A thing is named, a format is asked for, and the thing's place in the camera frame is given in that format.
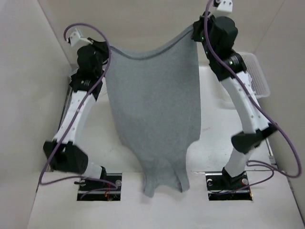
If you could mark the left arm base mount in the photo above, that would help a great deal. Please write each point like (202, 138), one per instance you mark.
(98, 191)

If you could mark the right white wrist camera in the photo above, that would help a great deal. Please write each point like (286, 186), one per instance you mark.
(225, 6)

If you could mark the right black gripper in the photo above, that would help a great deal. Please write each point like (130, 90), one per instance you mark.
(198, 25)

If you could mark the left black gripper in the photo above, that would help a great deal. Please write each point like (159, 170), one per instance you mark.
(102, 46)

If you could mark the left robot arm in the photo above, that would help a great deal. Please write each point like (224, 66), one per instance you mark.
(63, 152)

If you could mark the folded black tank top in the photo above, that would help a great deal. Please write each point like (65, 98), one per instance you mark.
(73, 79)

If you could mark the white plastic basket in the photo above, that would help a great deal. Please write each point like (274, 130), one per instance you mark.
(258, 80)

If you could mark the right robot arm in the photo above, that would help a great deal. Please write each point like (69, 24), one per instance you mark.
(231, 72)

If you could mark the pale pink tank top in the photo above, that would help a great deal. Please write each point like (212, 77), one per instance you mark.
(249, 78)

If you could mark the grey tank top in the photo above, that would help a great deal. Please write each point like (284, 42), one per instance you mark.
(156, 107)

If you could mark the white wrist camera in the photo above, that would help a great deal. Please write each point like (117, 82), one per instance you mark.
(225, 6)
(76, 37)

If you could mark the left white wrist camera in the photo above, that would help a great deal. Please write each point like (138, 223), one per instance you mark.
(76, 37)

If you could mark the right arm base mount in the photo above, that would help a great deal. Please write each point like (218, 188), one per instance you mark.
(219, 190)

